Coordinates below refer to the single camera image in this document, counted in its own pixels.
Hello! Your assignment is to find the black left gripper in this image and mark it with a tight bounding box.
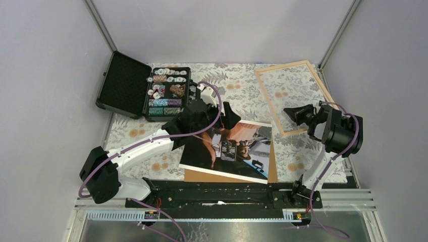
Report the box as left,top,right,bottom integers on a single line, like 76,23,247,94
191,98,241,134

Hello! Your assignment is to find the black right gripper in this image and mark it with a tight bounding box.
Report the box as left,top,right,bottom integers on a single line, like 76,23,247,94
283,103,318,126

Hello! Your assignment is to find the large printed photo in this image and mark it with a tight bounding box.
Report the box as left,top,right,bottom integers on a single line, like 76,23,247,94
179,120,272,184

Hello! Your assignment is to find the light wooden picture frame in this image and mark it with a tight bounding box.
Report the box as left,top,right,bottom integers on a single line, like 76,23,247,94
255,60,334,137

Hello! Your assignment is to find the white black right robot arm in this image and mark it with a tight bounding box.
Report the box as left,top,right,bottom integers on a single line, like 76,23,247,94
284,101,363,208

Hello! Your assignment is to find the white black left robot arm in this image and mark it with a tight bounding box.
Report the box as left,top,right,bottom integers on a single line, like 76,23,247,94
78,100,241,207

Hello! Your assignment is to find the brown cardboard backing board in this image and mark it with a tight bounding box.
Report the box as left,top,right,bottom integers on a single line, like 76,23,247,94
184,143,278,183

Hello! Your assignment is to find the floral patterned table mat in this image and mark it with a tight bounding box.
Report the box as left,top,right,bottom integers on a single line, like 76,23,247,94
104,64,322,182

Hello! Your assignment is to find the black poker chip case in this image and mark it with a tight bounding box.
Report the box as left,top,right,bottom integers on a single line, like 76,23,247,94
95,51,198,122

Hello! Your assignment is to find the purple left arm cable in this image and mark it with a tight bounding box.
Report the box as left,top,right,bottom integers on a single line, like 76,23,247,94
78,81,224,242

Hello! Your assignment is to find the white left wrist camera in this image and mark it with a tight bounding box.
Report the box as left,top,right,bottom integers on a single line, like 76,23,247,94
197,84,218,107

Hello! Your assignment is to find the aluminium rail front structure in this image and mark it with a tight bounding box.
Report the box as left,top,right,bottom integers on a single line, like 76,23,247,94
65,189,386,241

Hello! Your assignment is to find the right corner aluminium post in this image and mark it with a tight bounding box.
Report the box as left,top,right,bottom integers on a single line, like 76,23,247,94
318,0,363,70

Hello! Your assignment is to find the corner aluminium post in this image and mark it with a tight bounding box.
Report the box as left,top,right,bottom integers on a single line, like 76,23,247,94
318,0,363,70
83,0,118,51

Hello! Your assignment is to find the left corner aluminium post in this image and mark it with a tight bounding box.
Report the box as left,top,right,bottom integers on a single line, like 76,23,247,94
83,0,118,51

